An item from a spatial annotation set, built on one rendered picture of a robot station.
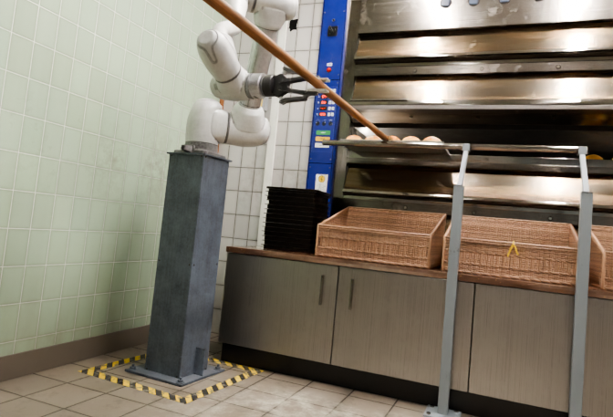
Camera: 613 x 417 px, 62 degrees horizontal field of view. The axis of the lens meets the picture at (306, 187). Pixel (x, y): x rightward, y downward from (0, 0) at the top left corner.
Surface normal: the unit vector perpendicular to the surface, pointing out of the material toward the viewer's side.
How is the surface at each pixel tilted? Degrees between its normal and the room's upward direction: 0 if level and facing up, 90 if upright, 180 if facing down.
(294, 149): 90
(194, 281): 90
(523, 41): 70
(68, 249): 90
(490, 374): 90
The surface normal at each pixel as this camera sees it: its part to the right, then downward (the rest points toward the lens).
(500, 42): -0.32, -0.44
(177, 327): -0.43, -0.11
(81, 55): 0.92, 0.06
